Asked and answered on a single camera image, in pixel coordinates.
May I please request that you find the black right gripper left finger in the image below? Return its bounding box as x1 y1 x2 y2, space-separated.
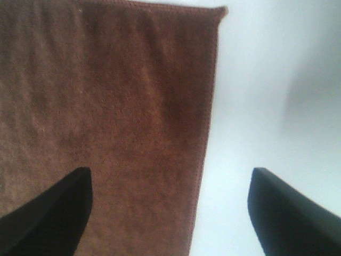
1 167 93 255

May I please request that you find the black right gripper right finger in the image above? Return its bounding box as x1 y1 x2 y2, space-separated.
247 167 340 255

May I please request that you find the brown towel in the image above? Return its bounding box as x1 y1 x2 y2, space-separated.
1 1 227 255

